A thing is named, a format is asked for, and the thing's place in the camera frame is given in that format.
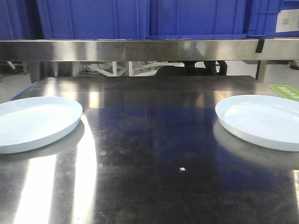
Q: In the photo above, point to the light blue plate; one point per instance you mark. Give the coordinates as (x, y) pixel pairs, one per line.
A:
(31, 123)
(266, 121)

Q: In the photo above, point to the blue plastic crate centre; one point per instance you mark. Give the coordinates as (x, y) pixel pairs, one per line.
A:
(142, 19)

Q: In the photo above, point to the blue plastic crate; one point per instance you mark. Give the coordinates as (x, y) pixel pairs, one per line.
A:
(261, 17)
(142, 19)
(20, 20)

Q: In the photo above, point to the black tape strip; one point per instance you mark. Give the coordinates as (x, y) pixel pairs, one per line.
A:
(260, 45)

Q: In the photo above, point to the green floor sticker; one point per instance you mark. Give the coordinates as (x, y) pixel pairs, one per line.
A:
(286, 91)

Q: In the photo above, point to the blue plastic crate right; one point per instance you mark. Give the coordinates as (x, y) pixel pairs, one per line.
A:
(261, 17)

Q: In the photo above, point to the blue plastic crate left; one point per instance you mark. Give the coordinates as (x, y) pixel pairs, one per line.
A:
(20, 20)

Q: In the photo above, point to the white paper label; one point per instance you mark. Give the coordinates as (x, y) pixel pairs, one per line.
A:
(288, 21)

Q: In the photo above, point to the stainless steel shelf rail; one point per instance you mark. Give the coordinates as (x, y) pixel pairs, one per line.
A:
(148, 50)

